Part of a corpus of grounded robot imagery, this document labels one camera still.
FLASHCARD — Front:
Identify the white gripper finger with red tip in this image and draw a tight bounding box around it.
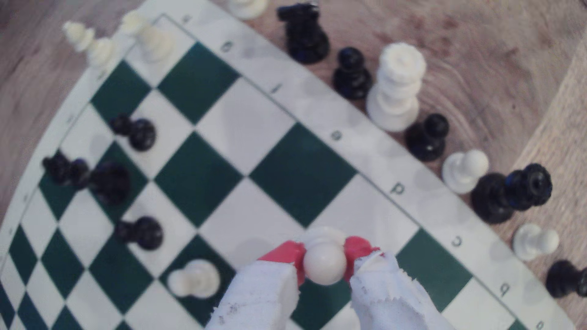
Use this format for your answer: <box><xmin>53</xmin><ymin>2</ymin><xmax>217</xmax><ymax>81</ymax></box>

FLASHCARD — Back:
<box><xmin>204</xmin><ymin>240</ymin><xmax>307</xmax><ymax>330</ymax></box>
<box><xmin>343</xmin><ymin>236</ymin><xmax>455</xmax><ymax>330</ymax></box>

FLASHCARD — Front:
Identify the white chess pawn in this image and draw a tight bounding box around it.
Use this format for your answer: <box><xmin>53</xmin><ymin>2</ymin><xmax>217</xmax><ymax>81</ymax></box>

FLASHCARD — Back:
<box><xmin>167</xmin><ymin>259</ymin><xmax>222</xmax><ymax>299</ymax></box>
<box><xmin>441</xmin><ymin>149</ymin><xmax>490</xmax><ymax>194</ymax></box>
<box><xmin>300</xmin><ymin>226</ymin><xmax>350</xmax><ymax>286</ymax></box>
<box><xmin>512</xmin><ymin>223</ymin><xmax>560</xmax><ymax>262</ymax></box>

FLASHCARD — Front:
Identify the green and white chess mat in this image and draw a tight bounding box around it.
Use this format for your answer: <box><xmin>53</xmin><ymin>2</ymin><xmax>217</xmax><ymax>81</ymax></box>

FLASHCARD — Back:
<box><xmin>0</xmin><ymin>0</ymin><xmax>578</xmax><ymax>330</ymax></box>

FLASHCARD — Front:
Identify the black chess pawn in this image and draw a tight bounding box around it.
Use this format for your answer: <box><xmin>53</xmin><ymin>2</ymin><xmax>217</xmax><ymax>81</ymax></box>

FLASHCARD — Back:
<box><xmin>114</xmin><ymin>216</ymin><xmax>164</xmax><ymax>251</ymax></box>
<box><xmin>404</xmin><ymin>113</ymin><xmax>450</xmax><ymax>162</ymax></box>
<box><xmin>109</xmin><ymin>114</ymin><xmax>157</xmax><ymax>152</ymax></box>
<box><xmin>332</xmin><ymin>47</ymin><xmax>373</xmax><ymax>101</ymax></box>

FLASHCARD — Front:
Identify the black chess queen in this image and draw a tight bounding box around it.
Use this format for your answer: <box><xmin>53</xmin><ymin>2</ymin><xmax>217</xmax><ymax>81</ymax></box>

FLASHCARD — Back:
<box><xmin>471</xmin><ymin>163</ymin><xmax>553</xmax><ymax>224</ymax></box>

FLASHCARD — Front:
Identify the black chess piece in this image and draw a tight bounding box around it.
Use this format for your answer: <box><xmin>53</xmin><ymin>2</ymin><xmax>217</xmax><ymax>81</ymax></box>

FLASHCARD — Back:
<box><xmin>545</xmin><ymin>260</ymin><xmax>587</xmax><ymax>299</ymax></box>

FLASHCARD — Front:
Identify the black chess king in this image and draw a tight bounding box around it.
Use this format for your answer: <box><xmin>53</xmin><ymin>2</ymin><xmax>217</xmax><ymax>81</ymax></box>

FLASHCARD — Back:
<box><xmin>42</xmin><ymin>151</ymin><xmax>132</xmax><ymax>206</ymax></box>

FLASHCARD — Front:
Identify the white chess rook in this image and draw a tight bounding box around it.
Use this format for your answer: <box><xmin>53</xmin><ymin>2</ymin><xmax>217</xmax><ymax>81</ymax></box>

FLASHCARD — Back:
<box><xmin>118</xmin><ymin>10</ymin><xmax>175</xmax><ymax>64</ymax></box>
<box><xmin>366</xmin><ymin>42</ymin><xmax>427</xmax><ymax>133</ymax></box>

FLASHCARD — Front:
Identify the black chess knight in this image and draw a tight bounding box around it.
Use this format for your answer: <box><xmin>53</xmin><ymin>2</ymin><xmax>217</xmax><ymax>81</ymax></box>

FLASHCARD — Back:
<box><xmin>276</xmin><ymin>2</ymin><xmax>331</xmax><ymax>65</ymax></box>

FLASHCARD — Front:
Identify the white chess piece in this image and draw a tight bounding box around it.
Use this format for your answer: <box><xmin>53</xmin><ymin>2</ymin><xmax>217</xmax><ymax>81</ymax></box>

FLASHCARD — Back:
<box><xmin>227</xmin><ymin>0</ymin><xmax>270</xmax><ymax>20</ymax></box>

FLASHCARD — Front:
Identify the white chess bishop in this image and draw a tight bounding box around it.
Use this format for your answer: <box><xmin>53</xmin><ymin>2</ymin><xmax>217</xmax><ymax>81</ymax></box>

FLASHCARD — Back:
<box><xmin>62</xmin><ymin>20</ymin><xmax>115</xmax><ymax>69</ymax></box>

